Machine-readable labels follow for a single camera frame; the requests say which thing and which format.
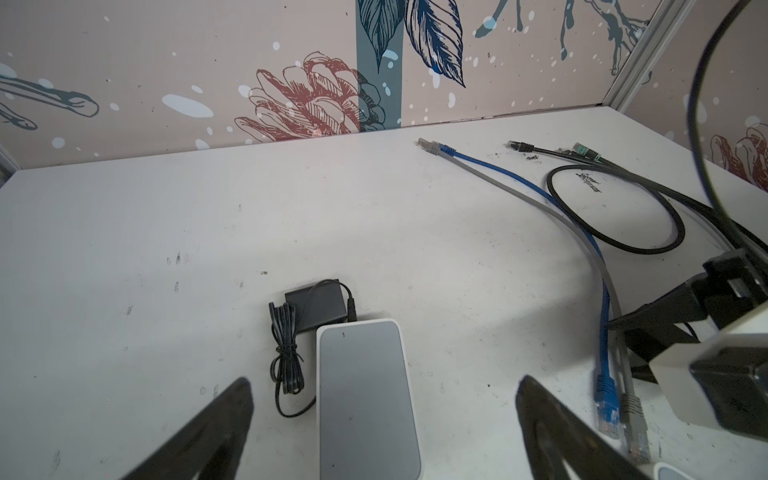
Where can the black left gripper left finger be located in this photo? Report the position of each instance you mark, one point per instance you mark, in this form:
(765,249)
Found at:
(211,445)

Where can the black cable gold green plug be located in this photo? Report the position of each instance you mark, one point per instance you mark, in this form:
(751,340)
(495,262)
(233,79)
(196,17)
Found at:
(585,159)

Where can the black adapter with cord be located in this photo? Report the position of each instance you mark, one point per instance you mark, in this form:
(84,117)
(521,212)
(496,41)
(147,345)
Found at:
(327,302)

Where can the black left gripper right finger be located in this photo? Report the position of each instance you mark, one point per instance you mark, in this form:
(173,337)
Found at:
(558,444)

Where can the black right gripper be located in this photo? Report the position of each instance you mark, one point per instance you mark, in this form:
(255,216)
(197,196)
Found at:
(734,284)

